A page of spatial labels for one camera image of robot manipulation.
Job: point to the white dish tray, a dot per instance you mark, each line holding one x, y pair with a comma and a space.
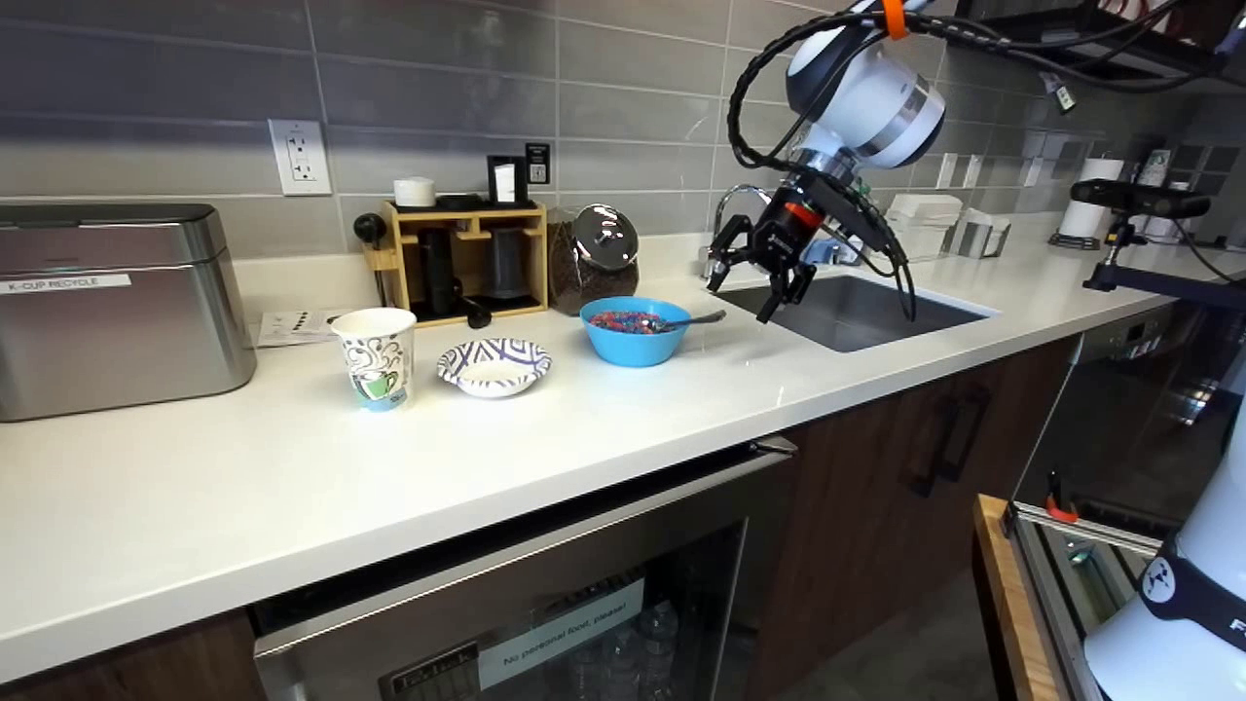
927, 218

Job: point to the dark wall shelf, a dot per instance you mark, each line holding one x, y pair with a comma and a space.
1103, 34

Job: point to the dark wood base cabinet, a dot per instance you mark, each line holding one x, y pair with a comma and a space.
883, 548
142, 668

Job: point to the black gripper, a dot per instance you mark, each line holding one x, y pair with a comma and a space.
794, 233

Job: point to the small white cup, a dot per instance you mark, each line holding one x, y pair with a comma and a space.
415, 191

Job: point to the patterned paper cup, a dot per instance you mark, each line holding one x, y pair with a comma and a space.
377, 355

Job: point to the glass door beverage fridge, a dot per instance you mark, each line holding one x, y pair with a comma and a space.
521, 584

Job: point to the black framed sign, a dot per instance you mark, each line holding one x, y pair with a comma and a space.
507, 180

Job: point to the colourful cereal heap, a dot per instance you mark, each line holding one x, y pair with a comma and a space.
629, 319

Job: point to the steel undermount sink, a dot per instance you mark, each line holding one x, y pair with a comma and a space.
883, 315

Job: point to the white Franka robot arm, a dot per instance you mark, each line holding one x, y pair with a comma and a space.
870, 104

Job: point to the white wall outlet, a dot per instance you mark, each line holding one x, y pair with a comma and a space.
300, 157

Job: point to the white paper towel roll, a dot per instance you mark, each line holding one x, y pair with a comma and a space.
1090, 201

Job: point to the black wall plate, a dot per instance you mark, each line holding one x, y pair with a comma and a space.
539, 161

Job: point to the white paper sachets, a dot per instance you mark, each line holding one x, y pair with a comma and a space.
295, 328

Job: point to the black round knob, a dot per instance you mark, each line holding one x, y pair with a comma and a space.
373, 232

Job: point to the aluminium extrusion frame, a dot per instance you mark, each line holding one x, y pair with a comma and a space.
1078, 571

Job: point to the wooden coffee stand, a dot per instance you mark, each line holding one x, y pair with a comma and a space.
454, 218

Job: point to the black camera on stand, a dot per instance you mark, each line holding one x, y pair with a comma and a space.
1141, 201

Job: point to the white blue-patterned bowl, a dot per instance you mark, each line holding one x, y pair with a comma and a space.
493, 366

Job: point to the glass jar with metal lid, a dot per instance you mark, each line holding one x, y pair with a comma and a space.
596, 258

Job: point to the black coffee press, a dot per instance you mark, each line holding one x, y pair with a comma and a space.
507, 265
439, 278

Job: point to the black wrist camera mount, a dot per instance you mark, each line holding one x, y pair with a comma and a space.
842, 209

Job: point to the blue bowl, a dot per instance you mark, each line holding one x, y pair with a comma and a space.
634, 348

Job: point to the metal spoon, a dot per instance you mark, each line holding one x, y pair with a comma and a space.
694, 315

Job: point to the orange clamp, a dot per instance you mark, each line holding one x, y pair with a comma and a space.
1062, 511

